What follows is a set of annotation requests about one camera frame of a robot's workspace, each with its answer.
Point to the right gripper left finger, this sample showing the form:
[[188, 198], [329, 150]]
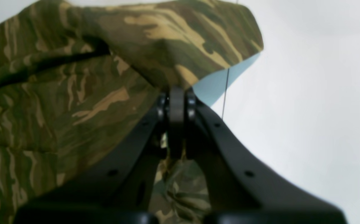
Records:
[[117, 190]]

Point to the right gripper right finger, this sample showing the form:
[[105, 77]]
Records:
[[241, 188]]

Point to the camouflage t-shirt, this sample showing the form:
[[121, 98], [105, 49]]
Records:
[[75, 80]]

